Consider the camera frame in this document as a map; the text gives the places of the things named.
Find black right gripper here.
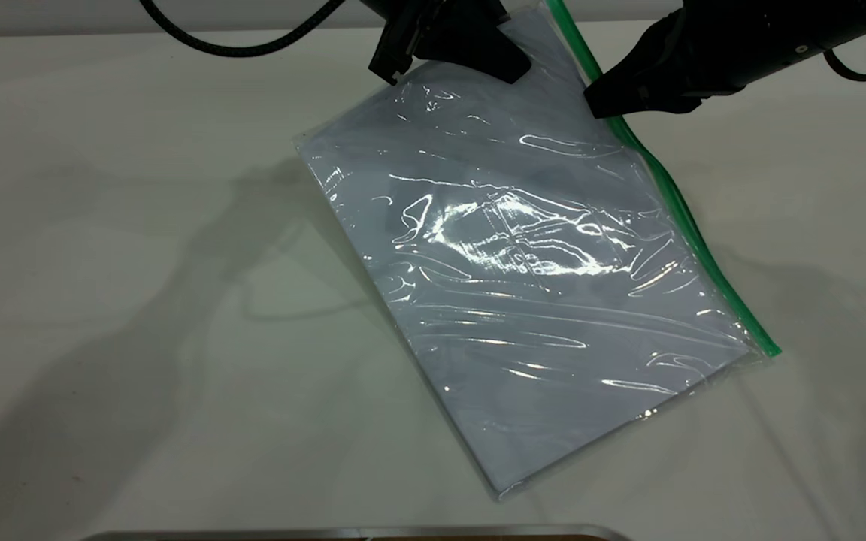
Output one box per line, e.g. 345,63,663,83
585,0,866,119

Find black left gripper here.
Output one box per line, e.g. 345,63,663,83
362,0,532,85

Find clear zip bag green zipper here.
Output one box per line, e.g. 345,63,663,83
294,0,782,503

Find white paper sheets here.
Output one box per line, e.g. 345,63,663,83
301,11,754,494

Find metal edge strip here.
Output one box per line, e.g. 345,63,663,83
80,524,633,541

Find thin black camera cable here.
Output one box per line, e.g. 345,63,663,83
824,47,866,83

